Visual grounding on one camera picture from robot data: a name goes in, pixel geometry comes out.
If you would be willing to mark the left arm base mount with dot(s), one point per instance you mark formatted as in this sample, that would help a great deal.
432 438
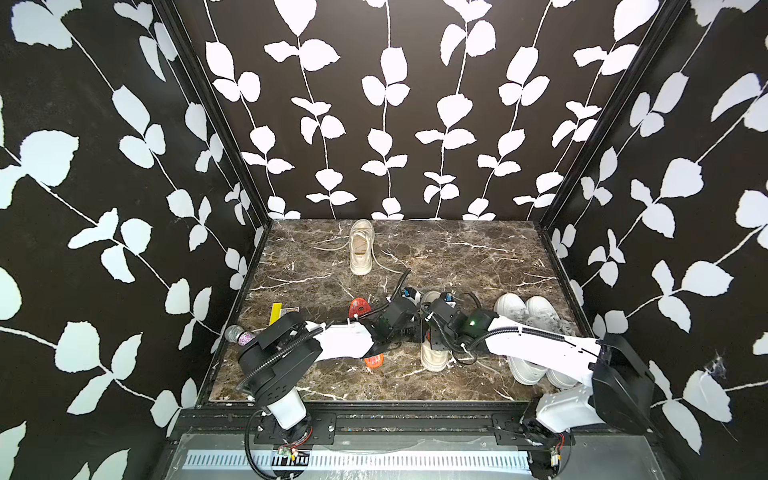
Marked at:
317 428

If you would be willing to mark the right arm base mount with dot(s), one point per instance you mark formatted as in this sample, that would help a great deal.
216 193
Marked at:
526 433

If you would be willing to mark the beige sneaker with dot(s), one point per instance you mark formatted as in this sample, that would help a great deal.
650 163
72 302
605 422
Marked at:
433 360
361 243

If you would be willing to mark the white vented rail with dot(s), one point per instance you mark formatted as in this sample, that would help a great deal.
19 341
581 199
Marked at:
515 462

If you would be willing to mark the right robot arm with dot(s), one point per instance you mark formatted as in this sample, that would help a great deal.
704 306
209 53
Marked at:
599 381

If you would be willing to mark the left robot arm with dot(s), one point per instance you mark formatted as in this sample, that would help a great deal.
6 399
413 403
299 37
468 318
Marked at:
275 359

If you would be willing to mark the white sneaker outer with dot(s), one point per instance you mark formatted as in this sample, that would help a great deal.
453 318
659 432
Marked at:
542 315

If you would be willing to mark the white sneaker inner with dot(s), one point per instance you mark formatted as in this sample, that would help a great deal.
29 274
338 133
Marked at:
524 371

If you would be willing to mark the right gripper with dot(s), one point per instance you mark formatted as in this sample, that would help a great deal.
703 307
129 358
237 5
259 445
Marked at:
434 343

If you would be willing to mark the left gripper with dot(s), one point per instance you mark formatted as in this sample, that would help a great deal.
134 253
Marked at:
417 330

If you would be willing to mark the white sneaker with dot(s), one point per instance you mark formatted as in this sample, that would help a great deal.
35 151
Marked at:
524 371
542 315

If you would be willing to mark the yellow card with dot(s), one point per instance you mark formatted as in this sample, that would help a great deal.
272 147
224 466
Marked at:
276 313

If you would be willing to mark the purple glitter tube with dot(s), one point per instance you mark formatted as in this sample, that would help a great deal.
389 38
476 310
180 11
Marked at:
236 334

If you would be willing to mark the red insole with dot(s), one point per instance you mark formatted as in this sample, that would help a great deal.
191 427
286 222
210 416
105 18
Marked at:
360 306

